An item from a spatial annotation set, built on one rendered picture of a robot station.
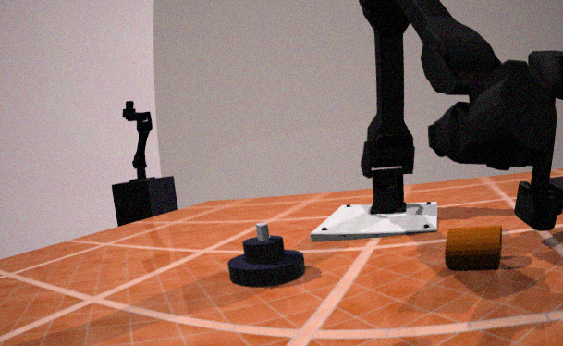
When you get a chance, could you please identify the orange knob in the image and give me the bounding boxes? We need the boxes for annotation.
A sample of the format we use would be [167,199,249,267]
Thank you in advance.
[445,225,502,267]

